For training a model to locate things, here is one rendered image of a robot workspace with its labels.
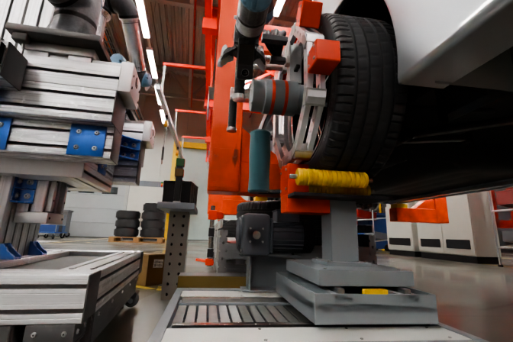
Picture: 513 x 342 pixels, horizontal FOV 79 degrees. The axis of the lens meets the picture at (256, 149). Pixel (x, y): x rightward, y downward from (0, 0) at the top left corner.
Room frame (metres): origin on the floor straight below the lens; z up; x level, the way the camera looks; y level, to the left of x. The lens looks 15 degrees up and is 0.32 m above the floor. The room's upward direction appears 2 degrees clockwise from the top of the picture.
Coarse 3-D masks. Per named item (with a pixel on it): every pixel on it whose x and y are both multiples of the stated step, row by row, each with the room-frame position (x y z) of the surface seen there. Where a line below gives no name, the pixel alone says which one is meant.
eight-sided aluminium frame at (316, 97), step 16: (304, 32) 0.91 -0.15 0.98; (304, 48) 0.92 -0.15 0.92; (304, 64) 0.93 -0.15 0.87; (304, 80) 0.93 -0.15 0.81; (320, 80) 0.90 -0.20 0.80; (304, 96) 0.92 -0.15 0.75; (320, 96) 0.90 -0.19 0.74; (304, 112) 0.93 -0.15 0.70; (320, 112) 0.94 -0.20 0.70; (304, 128) 0.97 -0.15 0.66; (288, 144) 1.36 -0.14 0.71; (304, 144) 1.04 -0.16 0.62; (288, 160) 1.13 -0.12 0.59; (304, 160) 1.10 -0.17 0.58
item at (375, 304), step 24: (288, 288) 1.21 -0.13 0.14; (312, 288) 1.10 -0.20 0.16; (336, 288) 0.95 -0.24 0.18; (360, 288) 1.20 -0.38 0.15; (384, 288) 1.07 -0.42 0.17; (408, 288) 1.08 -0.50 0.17; (312, 312) 0.94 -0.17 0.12; (336, 312) 0.93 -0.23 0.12; (360, 312) 0.94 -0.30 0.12; (384, 312) 0.95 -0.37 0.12; (408, 312) 0.96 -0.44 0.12; (432, 312) 0.97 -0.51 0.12
